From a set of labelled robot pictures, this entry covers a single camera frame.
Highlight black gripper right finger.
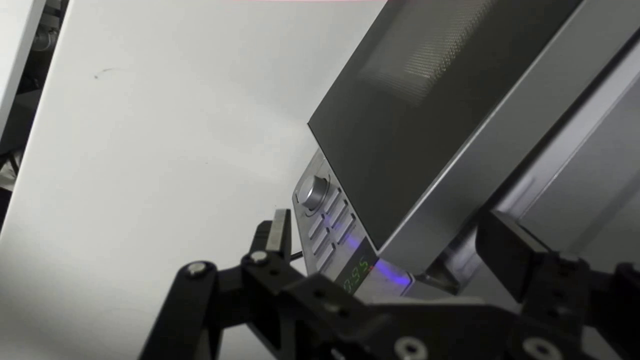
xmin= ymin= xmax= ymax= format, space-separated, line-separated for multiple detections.
xmin=426 ymin=207 xmax=640 ymax=360

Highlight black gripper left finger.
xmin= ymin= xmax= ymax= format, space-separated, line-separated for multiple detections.
xmin=137 ymin=207 xmax=428 ymax=360

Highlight silver microwave body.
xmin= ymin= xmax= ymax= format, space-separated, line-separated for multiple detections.
xmin=290 ymin=26 xmax=640 ymax=315

